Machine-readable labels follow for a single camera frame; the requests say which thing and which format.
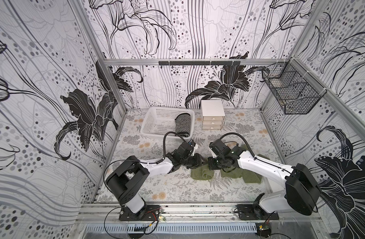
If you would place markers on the white small drawer box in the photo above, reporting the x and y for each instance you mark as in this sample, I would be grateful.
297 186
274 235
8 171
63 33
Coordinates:
213 115

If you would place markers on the white slotted cable duct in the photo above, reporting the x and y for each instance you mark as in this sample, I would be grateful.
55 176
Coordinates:
174 228

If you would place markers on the black wire wall basket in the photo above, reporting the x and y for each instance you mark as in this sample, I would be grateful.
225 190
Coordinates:
291 88

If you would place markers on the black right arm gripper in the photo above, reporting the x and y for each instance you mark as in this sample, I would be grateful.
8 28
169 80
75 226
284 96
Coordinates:
215 163

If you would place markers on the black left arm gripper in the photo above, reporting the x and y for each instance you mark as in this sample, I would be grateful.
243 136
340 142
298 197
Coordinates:
197 163

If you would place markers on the small black electronics box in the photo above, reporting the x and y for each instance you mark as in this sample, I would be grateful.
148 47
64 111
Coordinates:
263 231

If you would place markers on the black white patterned knit scarf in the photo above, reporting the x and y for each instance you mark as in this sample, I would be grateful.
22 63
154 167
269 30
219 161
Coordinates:
183 124

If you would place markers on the black hook rail on wall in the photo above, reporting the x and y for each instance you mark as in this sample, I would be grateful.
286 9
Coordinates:
198 63

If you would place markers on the white plastic perforated basket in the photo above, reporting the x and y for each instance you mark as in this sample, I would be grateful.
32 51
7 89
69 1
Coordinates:
159 120

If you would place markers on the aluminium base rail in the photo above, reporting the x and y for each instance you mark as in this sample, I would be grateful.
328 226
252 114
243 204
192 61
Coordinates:
173 212

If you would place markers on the green knit scarf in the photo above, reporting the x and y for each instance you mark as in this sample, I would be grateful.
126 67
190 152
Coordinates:
200 171

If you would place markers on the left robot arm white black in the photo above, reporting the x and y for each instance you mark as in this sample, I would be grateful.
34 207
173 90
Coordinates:
128 178

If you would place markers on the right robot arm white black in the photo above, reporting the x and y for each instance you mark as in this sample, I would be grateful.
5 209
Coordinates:
300 191

